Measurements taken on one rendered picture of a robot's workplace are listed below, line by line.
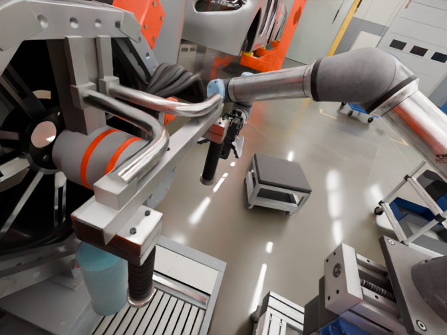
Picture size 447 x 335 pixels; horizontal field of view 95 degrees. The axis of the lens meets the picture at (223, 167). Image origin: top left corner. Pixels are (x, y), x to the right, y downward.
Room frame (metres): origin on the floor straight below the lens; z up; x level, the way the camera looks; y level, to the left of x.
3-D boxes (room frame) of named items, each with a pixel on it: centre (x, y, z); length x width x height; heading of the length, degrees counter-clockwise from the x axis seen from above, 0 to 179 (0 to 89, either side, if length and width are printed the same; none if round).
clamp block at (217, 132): (0.48, 0.07, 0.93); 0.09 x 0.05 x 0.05; 84
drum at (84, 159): (0.33, 0.22, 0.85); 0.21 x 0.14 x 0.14; 84
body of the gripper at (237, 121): (0.67, 0.02, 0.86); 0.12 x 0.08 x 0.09; 174
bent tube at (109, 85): (0.42, 0.16, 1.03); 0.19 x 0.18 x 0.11; 84
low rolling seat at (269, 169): (1.34, -0.43, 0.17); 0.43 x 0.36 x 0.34; 99
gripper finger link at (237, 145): (0.57, -0.03, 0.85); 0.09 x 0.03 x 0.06; 26
